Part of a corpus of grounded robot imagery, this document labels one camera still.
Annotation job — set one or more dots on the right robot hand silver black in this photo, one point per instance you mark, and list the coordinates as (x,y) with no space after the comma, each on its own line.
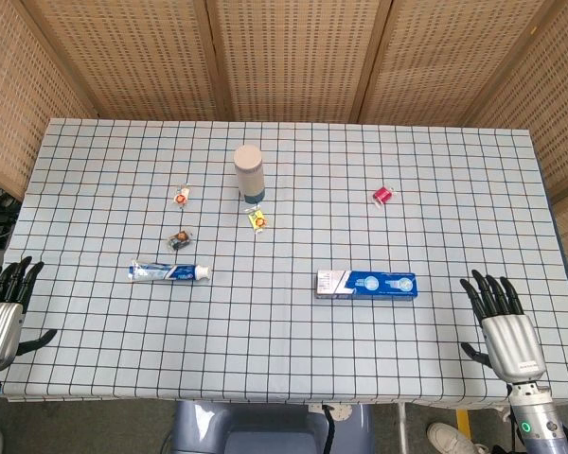
(513,345)

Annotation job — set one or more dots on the white table leg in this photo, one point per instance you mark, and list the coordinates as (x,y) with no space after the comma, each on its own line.
(402,430)

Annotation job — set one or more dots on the blue toothpaste paper box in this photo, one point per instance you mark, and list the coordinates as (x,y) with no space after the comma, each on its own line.
(374,284)

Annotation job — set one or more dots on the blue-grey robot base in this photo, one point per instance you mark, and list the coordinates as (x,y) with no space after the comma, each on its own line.
(260,430)

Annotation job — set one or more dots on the yellow candy packet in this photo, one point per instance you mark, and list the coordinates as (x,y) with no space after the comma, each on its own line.
(257,220)

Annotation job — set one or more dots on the beige cylindrical bottle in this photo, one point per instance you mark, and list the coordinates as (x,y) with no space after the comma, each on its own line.
(249,177)

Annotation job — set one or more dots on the woven wooden folding screen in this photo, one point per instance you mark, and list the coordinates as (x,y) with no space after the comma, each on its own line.
(293,57)

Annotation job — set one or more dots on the dark brown candy packet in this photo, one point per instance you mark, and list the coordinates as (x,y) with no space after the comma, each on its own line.
(180,239)

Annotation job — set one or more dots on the white orange candy packet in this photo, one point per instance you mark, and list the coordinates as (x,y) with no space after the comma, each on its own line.
(182,195)

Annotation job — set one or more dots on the blue white toothpaste tube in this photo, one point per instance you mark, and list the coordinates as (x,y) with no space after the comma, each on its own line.
(165,272)

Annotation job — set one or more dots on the red candy packet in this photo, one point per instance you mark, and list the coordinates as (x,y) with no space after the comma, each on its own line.
(382,195)

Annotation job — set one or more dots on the white shoe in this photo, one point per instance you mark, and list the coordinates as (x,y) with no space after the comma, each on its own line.
(449,440)

